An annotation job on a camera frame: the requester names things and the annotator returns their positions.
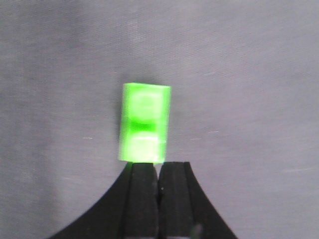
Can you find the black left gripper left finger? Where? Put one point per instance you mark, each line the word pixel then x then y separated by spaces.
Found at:
pixel 128 210

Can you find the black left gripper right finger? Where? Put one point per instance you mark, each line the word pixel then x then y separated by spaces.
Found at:
pixel 185 212

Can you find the green block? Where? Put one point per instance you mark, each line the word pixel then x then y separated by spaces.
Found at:
pixel 144 123

